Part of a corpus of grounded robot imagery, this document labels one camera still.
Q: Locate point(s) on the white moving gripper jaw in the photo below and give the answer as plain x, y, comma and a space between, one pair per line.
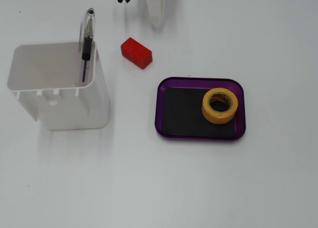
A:
155, 9

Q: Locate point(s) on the yellow masking tape roll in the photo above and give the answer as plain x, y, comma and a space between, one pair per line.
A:
218, 117

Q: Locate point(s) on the red textured rectangular block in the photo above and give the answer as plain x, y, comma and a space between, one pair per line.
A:
136, 54

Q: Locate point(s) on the clear black ballpoint pen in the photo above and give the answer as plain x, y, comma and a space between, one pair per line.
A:
86, 44

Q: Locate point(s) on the purple metal tray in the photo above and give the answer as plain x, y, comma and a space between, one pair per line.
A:
159, 108

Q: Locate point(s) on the black tray mat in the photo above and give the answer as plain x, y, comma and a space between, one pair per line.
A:
183, 111

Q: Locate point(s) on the white plastic pen holder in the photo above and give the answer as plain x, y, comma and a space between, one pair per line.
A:
74, 108

